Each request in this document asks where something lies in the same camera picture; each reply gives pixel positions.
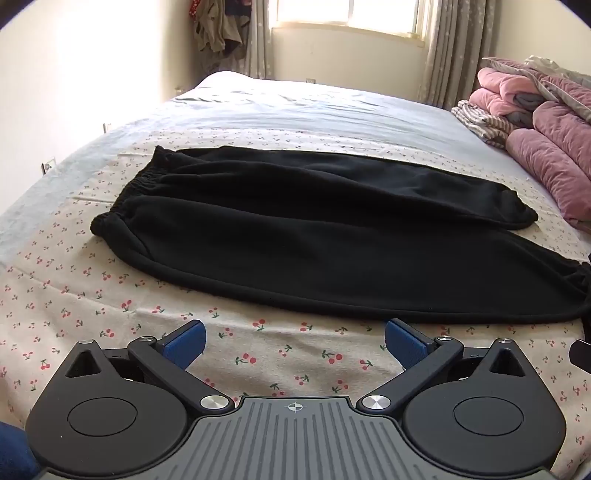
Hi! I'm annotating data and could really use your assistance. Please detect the light pink folded quilt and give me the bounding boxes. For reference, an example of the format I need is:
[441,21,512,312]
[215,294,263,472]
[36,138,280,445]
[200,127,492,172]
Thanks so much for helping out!
[470,67,550,127]

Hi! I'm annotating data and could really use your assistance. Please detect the grey curtain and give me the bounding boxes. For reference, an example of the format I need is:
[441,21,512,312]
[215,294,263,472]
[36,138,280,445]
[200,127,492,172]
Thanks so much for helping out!
[418,0,497,110]
[245,0,278,80]

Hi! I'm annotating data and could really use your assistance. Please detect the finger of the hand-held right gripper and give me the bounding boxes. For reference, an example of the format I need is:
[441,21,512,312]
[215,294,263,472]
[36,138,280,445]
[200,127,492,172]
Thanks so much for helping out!
[569,338,591,366]

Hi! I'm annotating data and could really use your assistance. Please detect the window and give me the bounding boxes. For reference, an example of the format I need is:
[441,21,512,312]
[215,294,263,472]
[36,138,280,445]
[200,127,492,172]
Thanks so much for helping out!
[272,0,428,47]

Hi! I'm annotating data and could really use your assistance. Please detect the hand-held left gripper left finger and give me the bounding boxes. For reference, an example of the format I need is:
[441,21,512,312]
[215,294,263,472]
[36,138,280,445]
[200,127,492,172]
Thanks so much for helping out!
[60,320,234,414]

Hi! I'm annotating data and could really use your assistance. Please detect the mauve pink quilt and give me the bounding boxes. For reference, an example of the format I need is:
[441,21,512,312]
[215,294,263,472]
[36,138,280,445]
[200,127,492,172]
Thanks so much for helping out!
[480,56,591,229]

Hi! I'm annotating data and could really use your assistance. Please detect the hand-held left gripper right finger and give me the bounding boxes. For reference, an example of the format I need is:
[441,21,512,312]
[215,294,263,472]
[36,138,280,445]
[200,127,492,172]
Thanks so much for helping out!
[359,318,529,414]

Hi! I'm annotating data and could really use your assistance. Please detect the bed with grey sheet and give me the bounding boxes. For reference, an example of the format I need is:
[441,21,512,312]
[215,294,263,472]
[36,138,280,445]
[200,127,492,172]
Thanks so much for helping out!
[0,70,591,462]

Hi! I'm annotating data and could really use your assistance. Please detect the khaki hanging garment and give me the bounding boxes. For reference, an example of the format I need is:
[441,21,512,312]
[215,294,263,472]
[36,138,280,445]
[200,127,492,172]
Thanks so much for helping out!
[194,0,243,58]

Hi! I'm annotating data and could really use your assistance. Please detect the black pants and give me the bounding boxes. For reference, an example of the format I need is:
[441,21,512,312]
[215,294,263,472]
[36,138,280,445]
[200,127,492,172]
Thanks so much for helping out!
[90,145,591,325]

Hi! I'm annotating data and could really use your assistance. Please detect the cherry print bed sheet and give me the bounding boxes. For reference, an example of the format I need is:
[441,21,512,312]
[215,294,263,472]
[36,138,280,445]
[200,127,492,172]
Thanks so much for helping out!
[0,124,591,430]

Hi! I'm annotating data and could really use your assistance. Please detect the person's blue clothing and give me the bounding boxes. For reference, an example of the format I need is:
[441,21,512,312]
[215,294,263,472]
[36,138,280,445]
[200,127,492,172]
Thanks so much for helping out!
[0,422,43,480]

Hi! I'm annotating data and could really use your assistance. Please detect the striped folded cloth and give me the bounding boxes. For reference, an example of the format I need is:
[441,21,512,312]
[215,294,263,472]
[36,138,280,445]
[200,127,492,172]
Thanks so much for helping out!
[451,99,513,149]

